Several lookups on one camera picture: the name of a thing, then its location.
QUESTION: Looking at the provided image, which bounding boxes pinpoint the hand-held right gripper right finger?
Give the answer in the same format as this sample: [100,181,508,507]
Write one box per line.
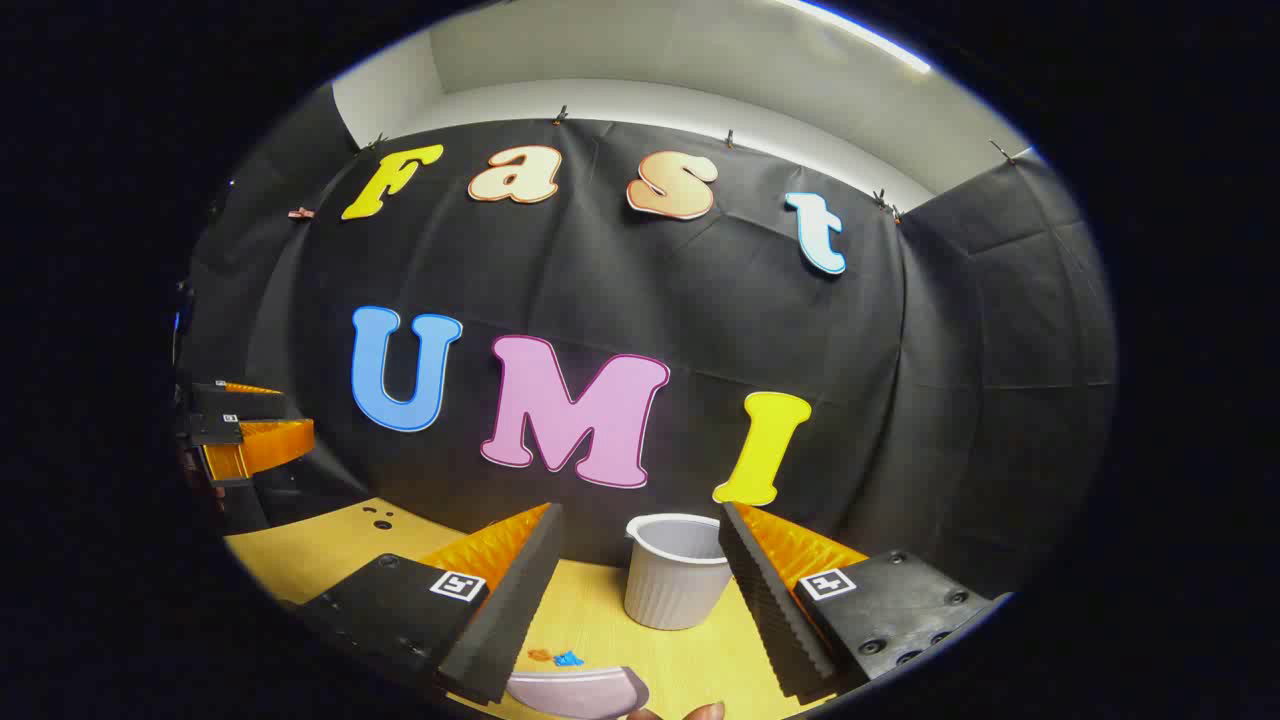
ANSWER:
[718,503,1013,701]

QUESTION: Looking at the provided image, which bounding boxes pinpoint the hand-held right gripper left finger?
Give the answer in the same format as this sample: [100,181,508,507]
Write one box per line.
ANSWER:
[295,503,564,705]

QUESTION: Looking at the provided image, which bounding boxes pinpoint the white ribbed garbage bin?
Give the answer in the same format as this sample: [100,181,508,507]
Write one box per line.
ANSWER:
[623,513,733,631]

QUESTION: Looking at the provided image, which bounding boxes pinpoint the lilac plastic dustpan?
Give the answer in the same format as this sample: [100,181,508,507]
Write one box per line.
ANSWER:
[505,667,651,720]

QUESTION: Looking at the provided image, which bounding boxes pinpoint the light wooden desktop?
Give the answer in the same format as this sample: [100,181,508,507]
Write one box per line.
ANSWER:
[225,497,836,720]

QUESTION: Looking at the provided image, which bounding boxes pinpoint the black backdrop cloth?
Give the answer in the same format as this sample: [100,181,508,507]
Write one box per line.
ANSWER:
[180,85,1118,601]

